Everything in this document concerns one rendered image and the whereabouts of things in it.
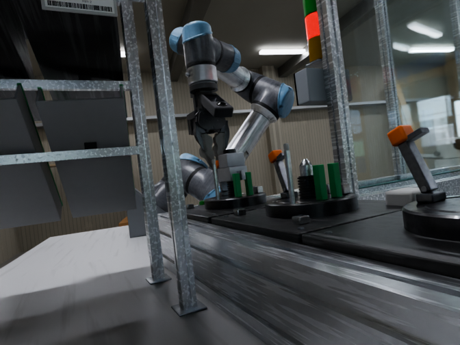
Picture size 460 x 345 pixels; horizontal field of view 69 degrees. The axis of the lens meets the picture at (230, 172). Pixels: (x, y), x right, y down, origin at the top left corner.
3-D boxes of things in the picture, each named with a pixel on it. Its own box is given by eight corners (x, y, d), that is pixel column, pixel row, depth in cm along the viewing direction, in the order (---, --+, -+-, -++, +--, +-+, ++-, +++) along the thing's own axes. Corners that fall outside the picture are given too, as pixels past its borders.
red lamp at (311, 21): (302, 42, 74) (300, 20, 74) (320, 44, 76) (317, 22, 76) (317, 33, 69) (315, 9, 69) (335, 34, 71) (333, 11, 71)
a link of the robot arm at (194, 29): (219, 25, 85) (198, 14, 78) (224, 68, 85) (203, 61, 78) (195, 35, 90) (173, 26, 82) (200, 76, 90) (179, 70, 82)
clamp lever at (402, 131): (416, 196, 35) (385, 133, 37) (428, 194, 36) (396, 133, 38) (447, 183, 32) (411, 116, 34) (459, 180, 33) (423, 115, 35)
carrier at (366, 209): (211, 229, 57) (203, 157, 57) (319, 207, 68) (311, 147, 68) (300, 252, 36) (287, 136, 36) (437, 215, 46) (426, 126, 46)
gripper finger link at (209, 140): (208, 170, 87) (204, 135, 87) (217, 169, 81) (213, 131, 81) (197, 172, 85) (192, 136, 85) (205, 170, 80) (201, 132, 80)
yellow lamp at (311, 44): (304, 64, 74) (302, 42, 74) (322, 66, 76) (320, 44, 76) (320, 56, 69) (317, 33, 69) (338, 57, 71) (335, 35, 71)
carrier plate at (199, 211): (170, 218, 80) (169, 209, 80) (254, 203, 91) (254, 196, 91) (208, 228, 58) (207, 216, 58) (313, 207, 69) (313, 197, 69)
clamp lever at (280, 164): (280, 194, 57) (267, 155, 59) (290, 192, 58) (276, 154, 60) (291, 186, 54) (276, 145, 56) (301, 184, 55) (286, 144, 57)
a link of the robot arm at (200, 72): (220, 64, 82) (189, 63, 78) (223, 83, 82) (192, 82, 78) (209, 74, 89) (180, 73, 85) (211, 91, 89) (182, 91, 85)
